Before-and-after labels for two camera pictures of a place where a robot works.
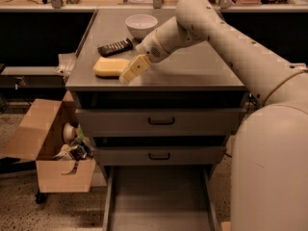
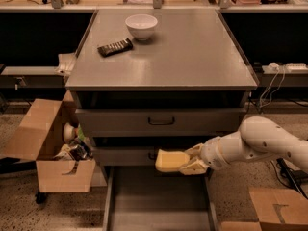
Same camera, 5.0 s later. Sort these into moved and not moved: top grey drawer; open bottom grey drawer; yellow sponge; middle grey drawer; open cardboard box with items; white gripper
Moved: white gripper; yellow sponge
Not moved: open bottom grey drawer; top grey drawer; open cardboard box with items; middle grey drawer
